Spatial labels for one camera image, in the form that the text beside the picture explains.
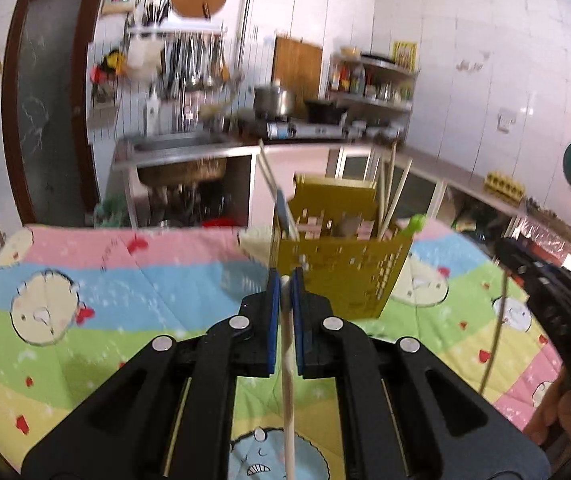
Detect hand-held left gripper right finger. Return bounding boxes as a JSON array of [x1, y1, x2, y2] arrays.
[[292, 267, 551, 480]]

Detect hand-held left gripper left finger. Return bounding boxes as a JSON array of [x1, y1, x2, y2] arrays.
[[20, 276, 281, 480]]

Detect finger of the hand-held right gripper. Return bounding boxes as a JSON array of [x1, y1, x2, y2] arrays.
[[494, 237, 547, 286]]

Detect yellow utensil holder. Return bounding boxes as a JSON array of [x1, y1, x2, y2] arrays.
[[272, 172, 415, 322]]

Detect wooden chopstick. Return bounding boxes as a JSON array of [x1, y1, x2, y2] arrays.
[[380, 158, 414, 236], [376, 159, 386, 226], [280, 274, 297, 480], [387, 141, 399, 227], [479, 266, 507, 397]]

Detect green frog-handled fork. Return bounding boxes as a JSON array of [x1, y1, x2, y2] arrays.
[[403, 214, 429, 237]]

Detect row of hanging kitchen utensils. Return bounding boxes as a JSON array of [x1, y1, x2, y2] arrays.
[[162, 35, 231, 93]]

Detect metal cup of utensils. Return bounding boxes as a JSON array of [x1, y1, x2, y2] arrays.
[[142, 0, 171, 26]]

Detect person's right hand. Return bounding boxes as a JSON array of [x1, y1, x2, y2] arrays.
[[523, 375, 571, 457]]

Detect pink plastic cover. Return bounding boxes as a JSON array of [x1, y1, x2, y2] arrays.
[[520, 205, 571, 261]]

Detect yellow egg tray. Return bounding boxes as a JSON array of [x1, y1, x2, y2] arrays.
[[485, 170, 526, 200]]

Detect wide glass cabinet door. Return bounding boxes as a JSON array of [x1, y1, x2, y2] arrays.
[[390, 167, 446, 221]]

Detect printed blanket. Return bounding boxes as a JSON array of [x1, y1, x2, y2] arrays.
[[0, 217, 571, 480]]

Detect pink cabinet door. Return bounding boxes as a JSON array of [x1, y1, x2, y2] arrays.
[[250, 146, 341, 226]]

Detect narrow glass cabinet door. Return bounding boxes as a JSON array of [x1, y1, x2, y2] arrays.
[[335, 147, 381, 196]]

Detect basin under sink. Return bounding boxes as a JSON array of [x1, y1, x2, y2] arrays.
[[138, 157, 228, 186]]

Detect group of white bowls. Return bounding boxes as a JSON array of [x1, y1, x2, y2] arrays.
[[350, 120, 406, 143]]

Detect gas stove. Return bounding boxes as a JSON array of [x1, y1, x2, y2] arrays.
[[265, 119, 366, 141]]

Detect green waste basket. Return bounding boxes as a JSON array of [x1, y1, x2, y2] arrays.
[[94, 195, 131, 228]]

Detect metal corner shelf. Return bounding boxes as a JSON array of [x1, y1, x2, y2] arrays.
[[326, 52, 420, 113]]

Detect stainless steel sink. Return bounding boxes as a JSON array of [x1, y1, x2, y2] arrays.
[[112, 132, 258, 168]]

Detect black wok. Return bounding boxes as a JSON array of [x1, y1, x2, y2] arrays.
[[304, 99, 349, 125]]

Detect steel pot with lid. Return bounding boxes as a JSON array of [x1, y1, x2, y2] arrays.
[[252, 85, 297, 118]]

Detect white soap bottle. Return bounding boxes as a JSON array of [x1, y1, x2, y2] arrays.
[[146, 92, 161, 133]]

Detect rectangular bamboo cutting board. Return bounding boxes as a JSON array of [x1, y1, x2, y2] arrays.
[[271, 35, 324, 106]]

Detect white hanging cloth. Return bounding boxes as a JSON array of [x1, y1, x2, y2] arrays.
[[126, 37, 158, 78]]

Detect yellow and red gloves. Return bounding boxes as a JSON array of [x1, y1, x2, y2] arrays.
[[91, 49, 127, 81]]

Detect dark wooden glass door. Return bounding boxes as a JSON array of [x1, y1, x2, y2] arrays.
[[1, 0, 111, 228]]

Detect yellow wall picture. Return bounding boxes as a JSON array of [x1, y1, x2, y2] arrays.
[[391, 41, 419, 68]]

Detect wire wall basket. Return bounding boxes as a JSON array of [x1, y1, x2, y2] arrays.
[[90, 80, 118, 111]]

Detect metal wall rack shelf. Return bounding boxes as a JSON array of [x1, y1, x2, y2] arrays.
[[125, 20, 228, 38]]

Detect metal wall pipe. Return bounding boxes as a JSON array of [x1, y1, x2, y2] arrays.
[[238, 0, 260, 66]]

